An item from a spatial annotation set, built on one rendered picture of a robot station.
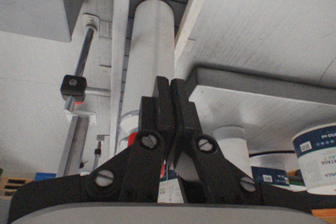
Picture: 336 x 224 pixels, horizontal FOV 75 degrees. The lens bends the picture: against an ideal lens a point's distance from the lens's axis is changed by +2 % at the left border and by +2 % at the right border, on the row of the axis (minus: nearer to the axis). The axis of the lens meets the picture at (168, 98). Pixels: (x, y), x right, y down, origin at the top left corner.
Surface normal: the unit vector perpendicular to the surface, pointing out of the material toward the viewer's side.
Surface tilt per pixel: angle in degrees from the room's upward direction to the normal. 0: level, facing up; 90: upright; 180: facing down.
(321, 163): 90
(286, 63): 0
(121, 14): 0
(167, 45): 90
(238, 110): 0
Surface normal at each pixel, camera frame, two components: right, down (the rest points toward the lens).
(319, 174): -0.95, -0.17
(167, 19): 0.64, -0.39
